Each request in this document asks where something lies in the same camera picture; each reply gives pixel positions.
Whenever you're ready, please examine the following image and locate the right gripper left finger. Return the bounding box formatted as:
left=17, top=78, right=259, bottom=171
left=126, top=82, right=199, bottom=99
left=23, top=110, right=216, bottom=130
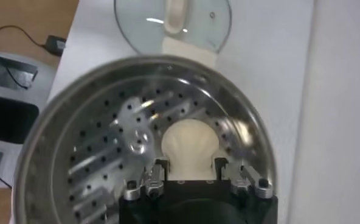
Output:
left=123, top=156, right=170, bottom=201

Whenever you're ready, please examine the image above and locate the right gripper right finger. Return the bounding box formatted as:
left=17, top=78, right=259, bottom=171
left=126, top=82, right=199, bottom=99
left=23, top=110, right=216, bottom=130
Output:
left=213, top=156, right=274, bottom=200

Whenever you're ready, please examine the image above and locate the white steamed baozi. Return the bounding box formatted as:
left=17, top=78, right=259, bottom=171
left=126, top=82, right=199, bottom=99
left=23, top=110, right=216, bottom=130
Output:
left=161, top=118, right=220, bottom=181

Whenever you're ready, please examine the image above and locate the glass lid with cream handle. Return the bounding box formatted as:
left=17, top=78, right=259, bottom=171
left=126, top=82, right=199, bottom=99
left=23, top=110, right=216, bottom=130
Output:
left=113, top=0, right=232, bottom=55

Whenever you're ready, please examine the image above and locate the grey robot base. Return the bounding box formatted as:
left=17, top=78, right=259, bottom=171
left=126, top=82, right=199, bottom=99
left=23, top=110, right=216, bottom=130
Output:
left=0, top=51, right=58, bottom=189

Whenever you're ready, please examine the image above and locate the perforated stainless steel steamer basket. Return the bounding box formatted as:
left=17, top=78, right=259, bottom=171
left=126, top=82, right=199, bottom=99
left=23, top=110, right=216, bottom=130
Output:
left=12, top=54, right=278, bottom=224

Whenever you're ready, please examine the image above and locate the black power adapter with cord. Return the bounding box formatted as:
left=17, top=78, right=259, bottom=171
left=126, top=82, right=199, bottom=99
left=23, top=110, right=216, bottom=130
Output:
left=0, top=24, right=67, bottom=91

